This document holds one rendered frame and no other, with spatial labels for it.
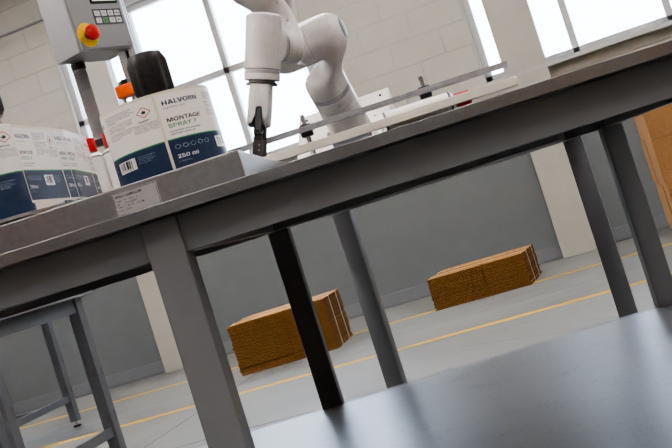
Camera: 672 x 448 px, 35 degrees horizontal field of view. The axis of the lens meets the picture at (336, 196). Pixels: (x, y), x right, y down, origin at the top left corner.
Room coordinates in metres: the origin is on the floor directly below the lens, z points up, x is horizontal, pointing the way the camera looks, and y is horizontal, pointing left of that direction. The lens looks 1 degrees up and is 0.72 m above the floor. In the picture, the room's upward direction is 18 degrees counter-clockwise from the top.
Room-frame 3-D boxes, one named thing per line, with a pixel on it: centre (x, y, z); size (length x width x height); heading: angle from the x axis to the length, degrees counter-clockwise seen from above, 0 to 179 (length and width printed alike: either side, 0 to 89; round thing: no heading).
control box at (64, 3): (2.58, 0.45, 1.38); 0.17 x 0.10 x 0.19; 141
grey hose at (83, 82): (2.60, 0.51, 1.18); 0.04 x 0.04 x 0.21
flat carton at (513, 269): (6.87, -0.76, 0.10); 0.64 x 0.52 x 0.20; 72
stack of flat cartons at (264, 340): (6.70, 0.53, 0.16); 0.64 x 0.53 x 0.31; 79
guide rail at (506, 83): (2.43, 0.07, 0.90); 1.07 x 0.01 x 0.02; 86
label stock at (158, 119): (1.90, 0.26, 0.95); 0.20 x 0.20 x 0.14
